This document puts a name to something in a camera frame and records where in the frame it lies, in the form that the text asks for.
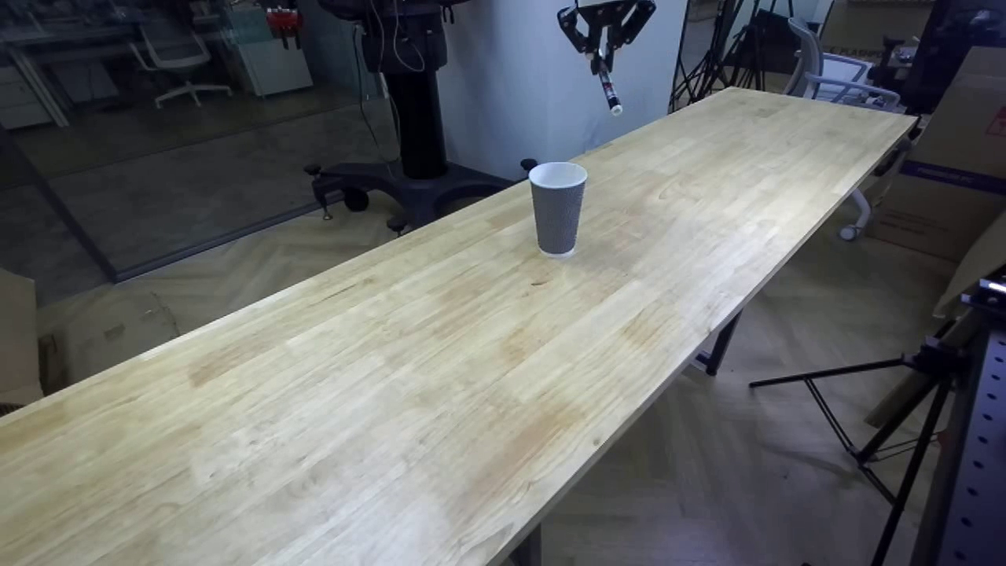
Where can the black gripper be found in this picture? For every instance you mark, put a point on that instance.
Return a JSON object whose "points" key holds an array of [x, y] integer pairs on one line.
{"points": [[611, 9]]}

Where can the grey paper cup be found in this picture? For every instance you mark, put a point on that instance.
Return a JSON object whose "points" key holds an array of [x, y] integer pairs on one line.
{"points": [[558, 213]]}

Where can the white chair base leg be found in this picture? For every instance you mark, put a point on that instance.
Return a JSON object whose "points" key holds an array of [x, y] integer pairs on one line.
{"points": [[861, 213]]}

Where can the small red object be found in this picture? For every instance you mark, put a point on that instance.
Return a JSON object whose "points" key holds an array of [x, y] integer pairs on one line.
{"points": [[281, 21]]}

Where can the dark tall background pillar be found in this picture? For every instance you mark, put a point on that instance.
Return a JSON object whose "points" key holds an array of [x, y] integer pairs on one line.
{"points": [[943, 42]]}

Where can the white cabinet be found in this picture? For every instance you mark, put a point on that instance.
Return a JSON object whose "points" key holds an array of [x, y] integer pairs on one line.
{"points": [[269, 65]]}

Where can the black table leg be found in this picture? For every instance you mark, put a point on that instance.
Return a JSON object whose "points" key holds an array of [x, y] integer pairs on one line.
{"points": [[528, 550], [720, 348]]}

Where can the large cardboard box purple stripe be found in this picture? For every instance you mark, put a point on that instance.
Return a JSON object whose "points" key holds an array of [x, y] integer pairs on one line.
{"points": [[962, 128]]}

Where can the white office chair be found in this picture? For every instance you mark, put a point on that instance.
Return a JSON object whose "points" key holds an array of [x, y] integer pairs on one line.
{"points": [[175, 47]]}

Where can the tan cardboard flap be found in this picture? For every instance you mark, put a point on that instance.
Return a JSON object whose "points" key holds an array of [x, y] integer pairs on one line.
{"points": [[980, 269]]}

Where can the grey desk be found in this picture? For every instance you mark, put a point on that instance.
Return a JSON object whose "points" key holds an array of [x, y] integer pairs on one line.
{"points": [[42, 95]]}

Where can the perforated metal panel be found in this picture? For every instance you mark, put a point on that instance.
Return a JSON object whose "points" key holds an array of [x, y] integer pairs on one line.
{"points": [[980, 471]]}

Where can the brown cardboard box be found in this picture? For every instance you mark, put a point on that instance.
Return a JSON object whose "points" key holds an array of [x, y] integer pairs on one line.
{"points": [[19, 340]]}

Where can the black pedestal with wheeled base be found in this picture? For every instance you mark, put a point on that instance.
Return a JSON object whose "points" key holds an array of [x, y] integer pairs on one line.
{"points": [[418, 104]]}

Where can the white metal chair frame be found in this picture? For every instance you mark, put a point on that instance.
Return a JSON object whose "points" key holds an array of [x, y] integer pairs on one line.
{"points": [[861, 89]]}

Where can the black camera tripod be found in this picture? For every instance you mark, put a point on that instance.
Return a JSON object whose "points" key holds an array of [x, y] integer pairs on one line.
{"points": [[936, 363]]}

